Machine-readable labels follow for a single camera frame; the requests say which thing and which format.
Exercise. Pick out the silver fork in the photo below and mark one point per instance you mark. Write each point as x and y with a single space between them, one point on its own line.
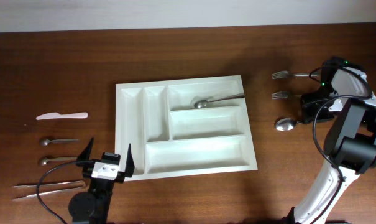
287 74
284 95

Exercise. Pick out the pink plastic knife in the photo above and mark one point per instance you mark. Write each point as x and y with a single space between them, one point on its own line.
55 115

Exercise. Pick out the white plastic cutlery tray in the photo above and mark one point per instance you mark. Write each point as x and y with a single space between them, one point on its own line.
170 139

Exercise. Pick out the upper small silver teaspoon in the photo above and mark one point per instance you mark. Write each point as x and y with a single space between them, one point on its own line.
46 142

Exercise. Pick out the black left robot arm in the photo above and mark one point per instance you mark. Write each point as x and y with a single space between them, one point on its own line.
92 206

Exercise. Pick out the lower small silver teaspoon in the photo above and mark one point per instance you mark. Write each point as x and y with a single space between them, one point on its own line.
46 160

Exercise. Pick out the small silver teaspoon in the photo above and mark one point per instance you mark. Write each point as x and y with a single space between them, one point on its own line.
46 160
46 142

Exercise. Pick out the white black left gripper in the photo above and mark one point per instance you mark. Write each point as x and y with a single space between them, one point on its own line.
130 167

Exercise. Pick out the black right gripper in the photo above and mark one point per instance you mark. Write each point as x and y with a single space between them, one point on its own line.
307 111

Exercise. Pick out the large silver spoon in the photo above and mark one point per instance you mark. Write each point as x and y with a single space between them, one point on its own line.
286 124
198 103

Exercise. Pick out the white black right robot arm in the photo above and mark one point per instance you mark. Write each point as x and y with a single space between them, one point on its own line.
342 113

